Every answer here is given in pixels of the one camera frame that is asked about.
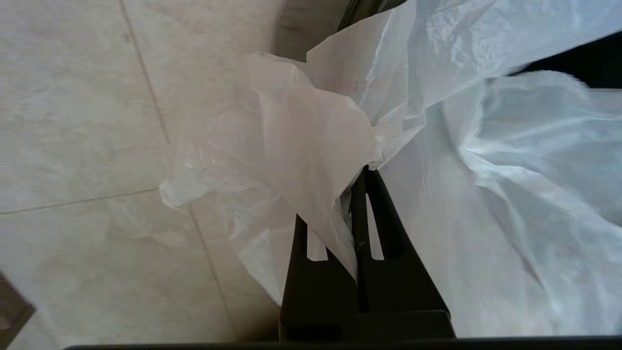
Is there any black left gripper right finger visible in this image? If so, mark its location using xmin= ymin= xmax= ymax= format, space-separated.
xmin=363 ymin=168 xmax=451 ymax=314

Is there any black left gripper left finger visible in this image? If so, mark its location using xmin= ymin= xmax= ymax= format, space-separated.
xmin=279 ymin=168 xmax=366 ymax=315

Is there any white red-printed liner bag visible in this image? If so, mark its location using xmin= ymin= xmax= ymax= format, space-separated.
xmin=158 ymin=0 xmax=622 ymax=338

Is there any black round trash bin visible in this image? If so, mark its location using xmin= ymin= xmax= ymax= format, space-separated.
xmin=508 ymin=30 xmax=622 ymax=89

